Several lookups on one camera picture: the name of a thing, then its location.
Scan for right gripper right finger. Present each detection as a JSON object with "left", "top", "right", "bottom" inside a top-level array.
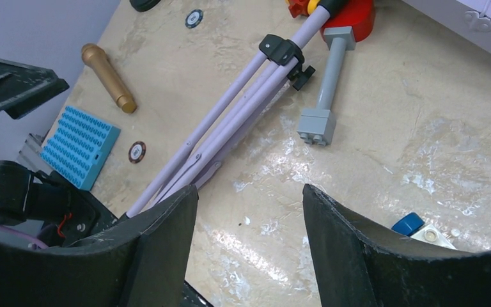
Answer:
[{"left": 302, "top": 184, "right": 491, "bottom": 306}]

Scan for poker chip near centre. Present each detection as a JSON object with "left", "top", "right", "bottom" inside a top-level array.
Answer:
[{"left": 185, "top": 9, "right": 203, "bottom": 29}]

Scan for light blue building baseplate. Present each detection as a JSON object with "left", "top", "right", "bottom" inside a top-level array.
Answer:
[{"left": 40, "top": 106, "right": 121, "bottom": 191}]

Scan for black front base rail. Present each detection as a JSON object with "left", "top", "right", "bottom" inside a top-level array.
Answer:
[{"left": 180, "top": 281, "right": 214, "bottom": 307}]

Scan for white brick car blue wheels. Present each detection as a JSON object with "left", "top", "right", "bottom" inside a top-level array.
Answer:
[{"left": 391, "top": 212, "right": 456, "bottom": 250}]

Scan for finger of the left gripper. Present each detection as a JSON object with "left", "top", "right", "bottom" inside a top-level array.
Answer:
[{"left": 0, "top": 59, "right": 69, "bottom": 120}]

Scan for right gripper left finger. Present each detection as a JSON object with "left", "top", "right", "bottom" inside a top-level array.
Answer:
[{"left": 0, "top": 185, "right": 198, "bottom": 306}]

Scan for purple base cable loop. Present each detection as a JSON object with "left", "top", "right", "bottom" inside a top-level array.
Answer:
[{"left": 0, "top": 222, "right": 49, "bottom": 251}]

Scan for red and grey brick hammer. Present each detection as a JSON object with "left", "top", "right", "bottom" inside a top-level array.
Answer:
[{"left": 297, "top": 0, "right": 375, "bottom": 146}]

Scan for lilac music stand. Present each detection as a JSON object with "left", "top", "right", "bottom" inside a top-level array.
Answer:
[{"left": 116, "top": 0, "right": 491, "bottom": 223}]

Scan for gold microphone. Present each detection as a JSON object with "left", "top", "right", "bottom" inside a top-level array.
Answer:
[{"left": 81, "top": 43, "right": 137, "bottom": 114}]

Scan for poker chip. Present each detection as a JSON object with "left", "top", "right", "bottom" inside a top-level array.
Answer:
[
  {"left": 185, "top": 9, "right": 203, "bottom": 29},
  {"left": 128, "top": 141, "right": 146, "bottom": 164}
]

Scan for red brick yellow wheels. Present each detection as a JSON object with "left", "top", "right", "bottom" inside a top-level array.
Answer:
[{"left": 286, "top": 0, "right": 320, "bottom": 18}]

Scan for aluminium side rail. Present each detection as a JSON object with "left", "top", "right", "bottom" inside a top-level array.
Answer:
[{"left": 15, "top": 134, "right": 52, "bottom": 175}]

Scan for poker chip near front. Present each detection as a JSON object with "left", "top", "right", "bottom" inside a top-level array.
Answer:
[{"left": 128, "top": 141, "right": 146, "bottom": 164}]

